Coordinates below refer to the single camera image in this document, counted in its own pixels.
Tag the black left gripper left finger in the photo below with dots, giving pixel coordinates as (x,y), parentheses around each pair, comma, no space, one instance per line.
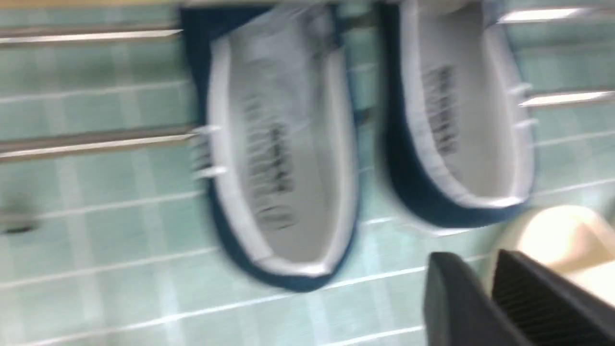
(457,311)

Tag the navy slip-on shoe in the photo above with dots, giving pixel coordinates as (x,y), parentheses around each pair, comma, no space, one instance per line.
(275,142)
(457,145)

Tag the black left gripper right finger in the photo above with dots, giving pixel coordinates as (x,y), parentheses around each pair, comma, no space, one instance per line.
(548,309)

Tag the left cream foam slide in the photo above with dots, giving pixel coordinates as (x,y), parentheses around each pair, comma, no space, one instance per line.
(574,242)

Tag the green checked floor cloth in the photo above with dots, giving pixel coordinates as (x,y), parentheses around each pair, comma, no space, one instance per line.
(118,249)

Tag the chrome metal shoe rack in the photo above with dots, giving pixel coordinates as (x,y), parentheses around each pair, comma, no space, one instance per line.
(92,142)

